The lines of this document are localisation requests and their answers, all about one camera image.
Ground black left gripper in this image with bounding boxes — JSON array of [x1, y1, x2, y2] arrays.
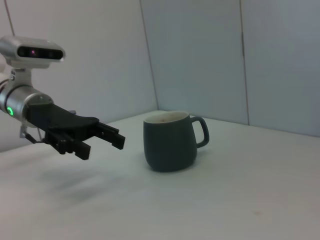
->
[[25, 104, 126, 161]]

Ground grey ceramic cup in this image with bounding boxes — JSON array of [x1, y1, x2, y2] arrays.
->
[[143, 110, 211, 174]]

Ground thin left wrist wire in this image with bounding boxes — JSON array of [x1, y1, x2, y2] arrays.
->
[[19, 124, 44, 145]]

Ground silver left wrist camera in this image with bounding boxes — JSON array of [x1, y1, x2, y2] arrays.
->
[[0, 35, 67, 69]]

